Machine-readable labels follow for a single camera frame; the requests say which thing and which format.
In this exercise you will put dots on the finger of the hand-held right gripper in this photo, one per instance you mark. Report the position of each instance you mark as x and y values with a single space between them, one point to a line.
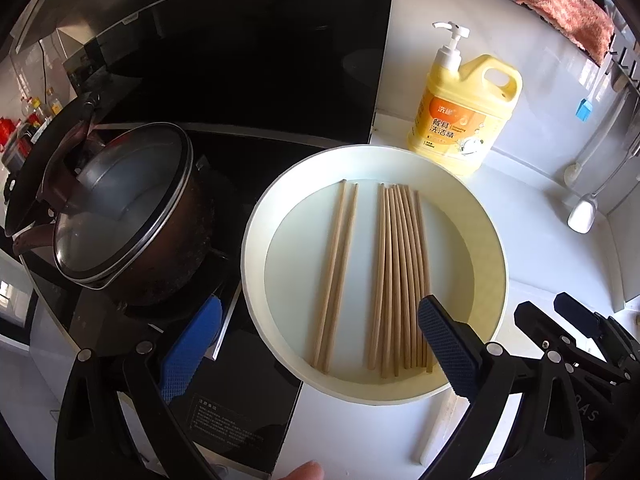
575 307
530 316

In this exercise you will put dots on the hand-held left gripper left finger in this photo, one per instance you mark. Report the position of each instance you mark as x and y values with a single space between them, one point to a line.
192 342

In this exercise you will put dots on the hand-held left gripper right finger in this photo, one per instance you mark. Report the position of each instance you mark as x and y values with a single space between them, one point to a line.
447 345

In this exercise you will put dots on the bundle of wooden chopsticks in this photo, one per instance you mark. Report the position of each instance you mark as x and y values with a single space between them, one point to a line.
395 280

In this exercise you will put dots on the white round bowl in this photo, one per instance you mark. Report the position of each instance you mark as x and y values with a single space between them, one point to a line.
460 240

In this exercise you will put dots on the pair of wooden chopsticks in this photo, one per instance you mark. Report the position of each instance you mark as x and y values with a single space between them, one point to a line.
342 270

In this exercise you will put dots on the single wooden chopstick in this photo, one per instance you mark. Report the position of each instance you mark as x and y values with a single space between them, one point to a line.
330 270

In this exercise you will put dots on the person's left hand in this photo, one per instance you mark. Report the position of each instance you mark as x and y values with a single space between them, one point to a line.
305 471

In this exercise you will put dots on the white plastic cutting board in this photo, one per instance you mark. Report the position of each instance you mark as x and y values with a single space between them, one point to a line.
442 425

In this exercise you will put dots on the brown cooking pot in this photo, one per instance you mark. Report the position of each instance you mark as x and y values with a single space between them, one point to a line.
170 260

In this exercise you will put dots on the black glass stove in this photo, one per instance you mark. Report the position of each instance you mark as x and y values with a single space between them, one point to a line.
250 410

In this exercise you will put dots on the stainless steel spatula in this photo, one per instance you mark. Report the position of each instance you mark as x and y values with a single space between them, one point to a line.
582 215

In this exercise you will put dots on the glass pot lid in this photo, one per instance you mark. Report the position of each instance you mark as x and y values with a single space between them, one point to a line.
120 200

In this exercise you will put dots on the yellow detergent pump bottle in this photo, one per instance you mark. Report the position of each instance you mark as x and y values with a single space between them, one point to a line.
465 120

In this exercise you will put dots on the dark wok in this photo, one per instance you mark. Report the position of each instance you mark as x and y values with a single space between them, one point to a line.
37 160

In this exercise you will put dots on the sauce bottle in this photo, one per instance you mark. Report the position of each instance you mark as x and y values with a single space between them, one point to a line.
52 104
32 109

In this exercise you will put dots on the red container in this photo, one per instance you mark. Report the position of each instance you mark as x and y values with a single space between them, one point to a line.
7 132

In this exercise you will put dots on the black range hood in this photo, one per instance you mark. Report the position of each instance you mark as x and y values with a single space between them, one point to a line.
225 50

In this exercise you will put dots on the pink striped cloth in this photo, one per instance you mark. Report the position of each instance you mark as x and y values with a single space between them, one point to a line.
560 5

